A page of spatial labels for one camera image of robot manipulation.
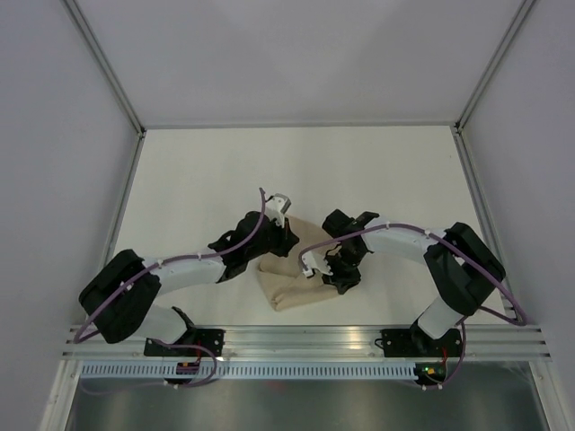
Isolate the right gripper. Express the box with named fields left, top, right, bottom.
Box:
left=318, top=247, right=366, bottom=295

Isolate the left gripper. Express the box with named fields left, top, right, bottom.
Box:
left=246, top=215, right=299, bottom=260

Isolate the beige cloth napkin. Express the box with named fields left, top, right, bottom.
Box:
left=257, top=217, right=339, bottom=312

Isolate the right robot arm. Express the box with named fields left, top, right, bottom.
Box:
left=322, top=209, right=506, bottom=355

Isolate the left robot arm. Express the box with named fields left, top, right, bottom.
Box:
left=74, top=211, right=299, bottom=356

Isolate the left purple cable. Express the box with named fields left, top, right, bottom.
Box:
left=74, top=188, right=270, bottom=396

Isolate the purple cable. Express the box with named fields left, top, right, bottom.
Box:
left=297, top=223, right=530, bottom=387
left=74, top=188, right=270, bottom=396

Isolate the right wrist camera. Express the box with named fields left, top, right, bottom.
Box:
left=300, top=251, right=332, bottom=278

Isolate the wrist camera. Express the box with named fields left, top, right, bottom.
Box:
left=265, top=193, right=291, bottom=228
left=300, top=251, right=332, bottom=278

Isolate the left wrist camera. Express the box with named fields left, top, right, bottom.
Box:
left=265, top=193, right=291, bottom=228

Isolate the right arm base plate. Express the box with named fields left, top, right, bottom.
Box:
left=378, top=329, right=463, bottom=359

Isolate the white slotted cable duct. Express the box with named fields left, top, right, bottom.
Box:
left=81, top=361, right=416, bottom=380

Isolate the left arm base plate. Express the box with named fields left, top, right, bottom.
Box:
left=144, top=328, right=226, bottom=359

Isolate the left side aluminium rail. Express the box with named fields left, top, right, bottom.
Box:
left=97, top=129, right=147, bottom=272

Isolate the aluminium rail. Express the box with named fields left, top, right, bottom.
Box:
left=97, top=129, right=147, bottom=272
left=450, top=123, right=528, bottom=326
left=60, top=324, right=551, bottom=362

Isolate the right side aluminium rail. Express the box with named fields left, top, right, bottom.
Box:
left=450, top=123, right=528, bottom=326

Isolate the aluminium front rail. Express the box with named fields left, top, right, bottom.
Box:
left=60, top=324, right=551, bottom=362

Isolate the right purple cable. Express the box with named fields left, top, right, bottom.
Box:
left=297, top=223, right=530, bottom=387

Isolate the right aluminium frame post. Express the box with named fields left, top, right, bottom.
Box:
left=452, top=0, right=538, bottom=134

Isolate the aluminium frame post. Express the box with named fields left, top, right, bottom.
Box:
left=452, top=0, right=538, bottom=134
left=61, top=0, right=146, bottom=136

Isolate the left aluminium frame post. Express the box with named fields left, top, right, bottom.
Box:
left=61, top=0, right=146, bottom=136

